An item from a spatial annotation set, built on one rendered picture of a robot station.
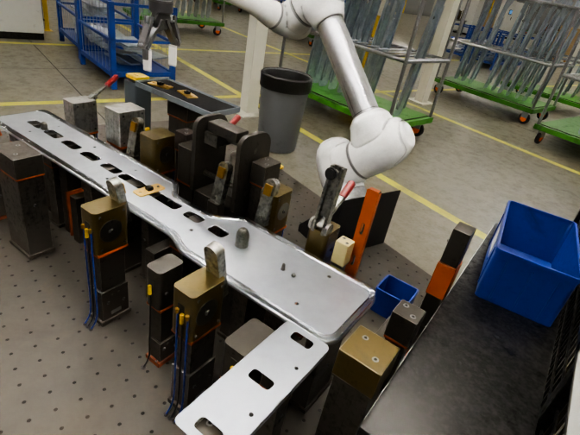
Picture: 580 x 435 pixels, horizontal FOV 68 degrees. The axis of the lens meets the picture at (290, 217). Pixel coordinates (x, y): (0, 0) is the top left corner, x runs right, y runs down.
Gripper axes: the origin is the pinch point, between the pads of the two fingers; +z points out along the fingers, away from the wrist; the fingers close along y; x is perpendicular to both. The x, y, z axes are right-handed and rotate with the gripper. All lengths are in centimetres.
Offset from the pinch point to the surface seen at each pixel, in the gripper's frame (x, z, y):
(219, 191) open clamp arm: 44, 21, 31
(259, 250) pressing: 65, 23, 47
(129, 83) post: -13.7, 9.7, -0.7
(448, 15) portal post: 47, -12, -627
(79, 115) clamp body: -24.0, 21.4, 13.2
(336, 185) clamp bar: 77, 5, 37
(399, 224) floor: 89, 123, -183
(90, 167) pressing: 5.6, 23.0, 39.1
